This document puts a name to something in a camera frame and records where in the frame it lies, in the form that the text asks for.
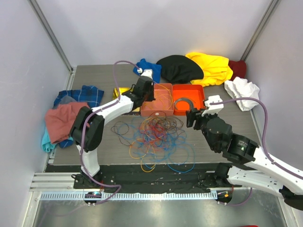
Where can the teal cloth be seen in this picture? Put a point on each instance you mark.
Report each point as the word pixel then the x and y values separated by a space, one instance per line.
pixel 46 145

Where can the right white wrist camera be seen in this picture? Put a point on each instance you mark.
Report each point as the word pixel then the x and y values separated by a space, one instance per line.
pixel 212 105

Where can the white slotted cable duct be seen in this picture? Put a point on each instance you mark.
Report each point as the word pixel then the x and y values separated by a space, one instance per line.
pixel 97 196

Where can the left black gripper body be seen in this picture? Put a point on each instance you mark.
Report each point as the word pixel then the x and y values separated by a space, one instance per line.
pixel 144 97

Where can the dark red cloth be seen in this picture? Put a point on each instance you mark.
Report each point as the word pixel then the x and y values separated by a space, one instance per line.
pixel 239 69

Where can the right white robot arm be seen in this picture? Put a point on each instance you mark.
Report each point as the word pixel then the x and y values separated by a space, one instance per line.
pixel 251 166

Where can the salmon pink plastic box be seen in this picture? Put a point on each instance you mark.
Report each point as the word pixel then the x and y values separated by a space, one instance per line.
pixel 163 103

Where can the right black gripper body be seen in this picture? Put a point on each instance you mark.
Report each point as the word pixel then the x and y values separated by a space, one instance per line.
pixel 201 118

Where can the gold metal tin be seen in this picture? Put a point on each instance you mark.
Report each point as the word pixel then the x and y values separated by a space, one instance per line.
pixel 135 112

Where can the salmon red cloth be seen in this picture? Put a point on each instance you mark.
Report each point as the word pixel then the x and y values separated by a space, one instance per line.
pixel 60 120

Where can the white cloth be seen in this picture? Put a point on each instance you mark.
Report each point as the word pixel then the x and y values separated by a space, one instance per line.
pixel 242 88

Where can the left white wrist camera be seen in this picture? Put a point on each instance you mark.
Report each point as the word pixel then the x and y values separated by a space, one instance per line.
pixel 145 73

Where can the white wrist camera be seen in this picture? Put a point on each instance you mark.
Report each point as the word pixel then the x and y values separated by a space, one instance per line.
pixel 145 73
pixel 212 105

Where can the yellow cloth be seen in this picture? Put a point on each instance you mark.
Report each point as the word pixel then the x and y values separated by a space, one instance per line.
pixel 215 68

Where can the blue plaid cloth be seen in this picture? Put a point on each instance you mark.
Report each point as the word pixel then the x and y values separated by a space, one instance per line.
pixel 89 94

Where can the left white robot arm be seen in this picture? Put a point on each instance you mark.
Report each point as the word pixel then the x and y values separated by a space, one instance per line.
pixel 88 127

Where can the orange plastic box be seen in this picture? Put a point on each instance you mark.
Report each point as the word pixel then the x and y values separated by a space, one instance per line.
pixel 194 93

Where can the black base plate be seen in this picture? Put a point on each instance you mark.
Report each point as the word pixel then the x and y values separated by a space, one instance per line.
pixel 201 178

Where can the black cloth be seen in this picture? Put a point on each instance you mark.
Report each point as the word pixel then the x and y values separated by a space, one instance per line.
pixel 179 69

